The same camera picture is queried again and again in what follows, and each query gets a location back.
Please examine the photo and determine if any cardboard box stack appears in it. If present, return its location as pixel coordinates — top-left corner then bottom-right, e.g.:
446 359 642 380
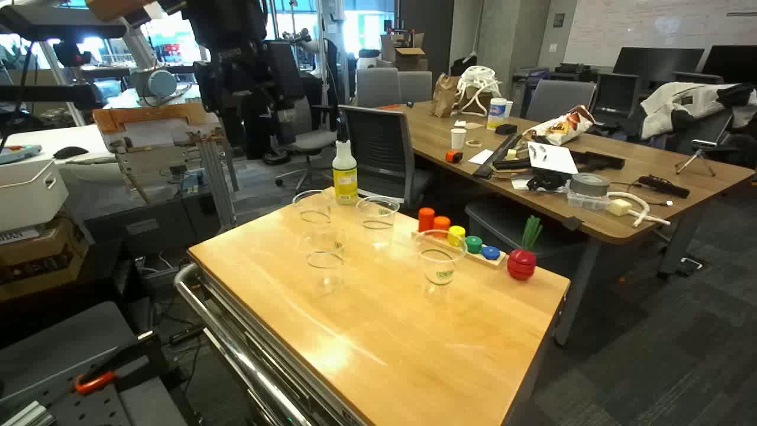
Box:
0 216 92 305

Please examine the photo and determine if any yellow liquid spray bottle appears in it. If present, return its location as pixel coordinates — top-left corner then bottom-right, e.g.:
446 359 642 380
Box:
328 116 362 208

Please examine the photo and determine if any colourful toy block row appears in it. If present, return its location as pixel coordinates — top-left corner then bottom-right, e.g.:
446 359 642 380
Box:
408 224 508 270

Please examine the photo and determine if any small white bottle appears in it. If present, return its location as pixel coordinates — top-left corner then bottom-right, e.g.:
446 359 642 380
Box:
448 119 467 153

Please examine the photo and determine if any grey padded chair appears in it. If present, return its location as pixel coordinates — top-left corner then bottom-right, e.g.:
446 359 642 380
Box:
353 66 402 108
523 78 597 124
396 69 434 103

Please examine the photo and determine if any long black bar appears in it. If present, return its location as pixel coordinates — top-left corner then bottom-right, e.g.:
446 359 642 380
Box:
470 127 528 180

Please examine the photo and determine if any brown paper bag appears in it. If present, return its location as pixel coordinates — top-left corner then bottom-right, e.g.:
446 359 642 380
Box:
430 71 460 120

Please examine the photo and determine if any red toy fruit green stem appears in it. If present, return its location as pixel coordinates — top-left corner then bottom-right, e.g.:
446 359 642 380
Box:
505 213 547 284

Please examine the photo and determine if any white paper cup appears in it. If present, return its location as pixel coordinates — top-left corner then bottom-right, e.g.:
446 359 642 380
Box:
484 95 515 133

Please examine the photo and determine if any small black item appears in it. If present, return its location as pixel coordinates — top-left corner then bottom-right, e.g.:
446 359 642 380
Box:
525 171 573 194

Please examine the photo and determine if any printed white paper sheet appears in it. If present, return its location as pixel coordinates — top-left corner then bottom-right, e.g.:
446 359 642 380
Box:
525 139 580 177

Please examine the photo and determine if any printed snack bag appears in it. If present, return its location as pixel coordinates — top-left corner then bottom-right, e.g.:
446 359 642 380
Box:
525 103 597 148

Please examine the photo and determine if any grey tape roll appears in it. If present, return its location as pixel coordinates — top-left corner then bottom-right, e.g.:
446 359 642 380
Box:
566 171 610 213

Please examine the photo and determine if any flat black device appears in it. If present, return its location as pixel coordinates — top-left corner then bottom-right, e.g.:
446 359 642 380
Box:
569 148 627 173

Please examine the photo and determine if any wooden easel stand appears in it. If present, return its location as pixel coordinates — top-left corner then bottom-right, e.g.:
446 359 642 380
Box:
92 102 239 232

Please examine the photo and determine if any long wooden conference table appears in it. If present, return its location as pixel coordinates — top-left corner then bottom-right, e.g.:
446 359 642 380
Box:
396 98 757 349

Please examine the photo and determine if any grey lamp head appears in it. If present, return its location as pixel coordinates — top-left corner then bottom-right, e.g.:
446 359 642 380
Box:
128 66 180 103

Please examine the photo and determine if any black remote control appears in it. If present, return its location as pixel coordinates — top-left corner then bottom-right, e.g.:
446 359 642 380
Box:
634 173 692 201

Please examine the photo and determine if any black monitor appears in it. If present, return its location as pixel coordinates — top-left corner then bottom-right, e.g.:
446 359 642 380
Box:
700 43 757 85
612 44 706 85

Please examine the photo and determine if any white jacket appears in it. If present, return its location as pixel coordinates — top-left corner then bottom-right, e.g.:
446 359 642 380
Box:
638 79 755 141

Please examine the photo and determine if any small tripod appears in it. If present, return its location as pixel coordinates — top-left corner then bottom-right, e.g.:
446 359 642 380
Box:
673 108 734 180

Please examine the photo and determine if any grey perforated panel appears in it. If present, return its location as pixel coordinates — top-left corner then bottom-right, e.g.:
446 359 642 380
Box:
0 297 188 426

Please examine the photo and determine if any white storage box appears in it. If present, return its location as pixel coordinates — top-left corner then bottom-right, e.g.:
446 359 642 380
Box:
0 156 71 234

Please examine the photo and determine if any metal cart handle rail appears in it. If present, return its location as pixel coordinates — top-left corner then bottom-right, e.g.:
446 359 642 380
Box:
173 262 350 426

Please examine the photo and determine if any white power cable strip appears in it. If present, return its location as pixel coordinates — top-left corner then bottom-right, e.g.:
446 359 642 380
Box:
600 187 671 229

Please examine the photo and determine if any orange clamp handle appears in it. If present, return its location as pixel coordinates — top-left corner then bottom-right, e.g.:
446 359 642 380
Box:
72 367 120 397

